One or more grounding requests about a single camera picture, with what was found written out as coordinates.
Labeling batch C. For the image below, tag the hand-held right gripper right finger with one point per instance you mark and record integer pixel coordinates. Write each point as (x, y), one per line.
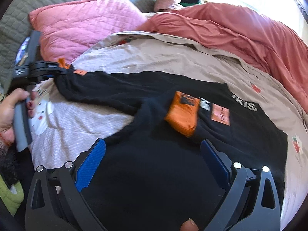
(214, 161)

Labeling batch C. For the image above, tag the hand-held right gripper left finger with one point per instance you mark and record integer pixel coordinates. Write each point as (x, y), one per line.
(92, 163)

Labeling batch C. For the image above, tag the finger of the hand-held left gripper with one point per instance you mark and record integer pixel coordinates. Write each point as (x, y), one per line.
(48, 74)
(45, 65)

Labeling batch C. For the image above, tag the black orange-patched sweatshirt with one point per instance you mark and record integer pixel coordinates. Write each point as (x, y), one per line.
(156, 173)

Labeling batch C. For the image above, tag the dark green clothes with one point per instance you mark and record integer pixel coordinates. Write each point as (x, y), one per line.
(190, 1)

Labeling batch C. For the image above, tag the person's left hand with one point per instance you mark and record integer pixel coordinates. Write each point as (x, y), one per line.
(8, 115)

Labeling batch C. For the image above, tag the person's right hand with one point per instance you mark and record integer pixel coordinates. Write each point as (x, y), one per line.
(189, 225)

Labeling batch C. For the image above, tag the pink quilted pillow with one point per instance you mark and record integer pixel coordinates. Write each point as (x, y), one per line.
(84, 24)

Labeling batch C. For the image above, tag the dark fuzzy cloth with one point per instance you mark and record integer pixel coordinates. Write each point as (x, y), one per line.
(8, 161)

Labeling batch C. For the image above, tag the green knit cloth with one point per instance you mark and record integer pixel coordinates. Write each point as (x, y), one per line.
(9, 196)

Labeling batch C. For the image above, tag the beige strawberry print blanket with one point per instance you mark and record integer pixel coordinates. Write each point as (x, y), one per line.
(168, 53)

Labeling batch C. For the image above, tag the salmon red duvet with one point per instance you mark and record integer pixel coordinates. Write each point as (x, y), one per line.
(240, 28)

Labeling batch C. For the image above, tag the mauve pillow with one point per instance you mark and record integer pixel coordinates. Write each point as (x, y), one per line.
(166, 1)

